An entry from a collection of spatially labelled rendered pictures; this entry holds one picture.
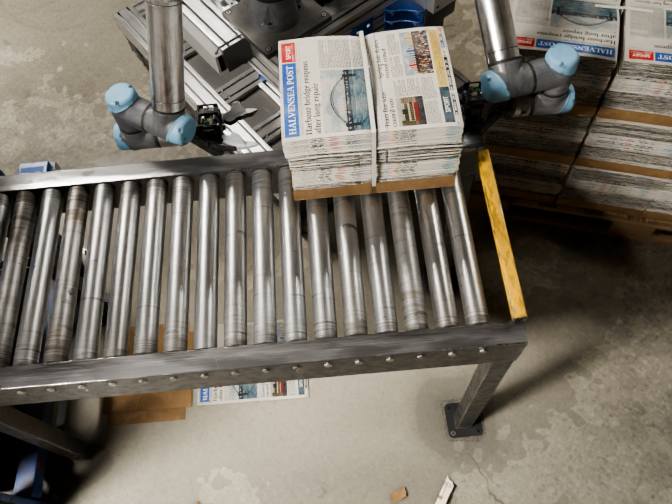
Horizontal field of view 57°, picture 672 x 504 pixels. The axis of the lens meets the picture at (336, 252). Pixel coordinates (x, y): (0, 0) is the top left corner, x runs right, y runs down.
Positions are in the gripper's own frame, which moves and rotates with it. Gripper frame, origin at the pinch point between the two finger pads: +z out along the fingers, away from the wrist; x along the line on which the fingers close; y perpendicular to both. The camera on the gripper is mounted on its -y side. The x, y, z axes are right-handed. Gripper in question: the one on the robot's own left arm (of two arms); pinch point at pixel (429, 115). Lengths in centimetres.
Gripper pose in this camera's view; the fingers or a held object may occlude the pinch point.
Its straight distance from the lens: 163.7
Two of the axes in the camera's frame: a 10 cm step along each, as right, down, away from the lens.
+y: -0.6, -4.6, -8.8
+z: -10.0, 0.9, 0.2
